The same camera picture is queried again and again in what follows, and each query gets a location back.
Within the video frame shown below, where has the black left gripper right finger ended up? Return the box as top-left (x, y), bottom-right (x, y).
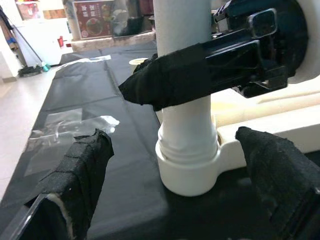
top-left (235, 126), bottom-right (320, 240)

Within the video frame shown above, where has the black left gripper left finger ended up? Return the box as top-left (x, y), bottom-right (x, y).
top-left (0, 127), bottom-right (115, 240)

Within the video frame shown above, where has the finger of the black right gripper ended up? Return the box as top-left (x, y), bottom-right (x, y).
top-left (117, 39), bottom-right (266, 113)
top-left (211, 7), bottom-right (279, 40)

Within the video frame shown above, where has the white plastic table leg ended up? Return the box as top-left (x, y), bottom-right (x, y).
top-left (151, 0), bottom-right (218, 165)

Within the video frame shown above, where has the white plastic table top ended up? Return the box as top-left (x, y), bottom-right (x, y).
top-left (129, 57), bottom-right (320, 198)

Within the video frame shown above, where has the black plastic bag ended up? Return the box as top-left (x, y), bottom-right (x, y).
top-left (111, 7), bottom-right (156, 38)

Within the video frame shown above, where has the black tablecloth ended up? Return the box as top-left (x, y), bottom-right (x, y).
top-left (0, 41), bottom-right (320, 240)

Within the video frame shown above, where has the white fridge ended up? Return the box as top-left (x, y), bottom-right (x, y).
top-left (13, 18), bottom-right (74, 68)

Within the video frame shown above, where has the brown wooden crate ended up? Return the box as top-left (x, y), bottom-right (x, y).
top-left (41, 8), bottom-right (67, 20)

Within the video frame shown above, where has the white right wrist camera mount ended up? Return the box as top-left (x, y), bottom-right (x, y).
top-left (287, 0), bottom-right (320, 87)

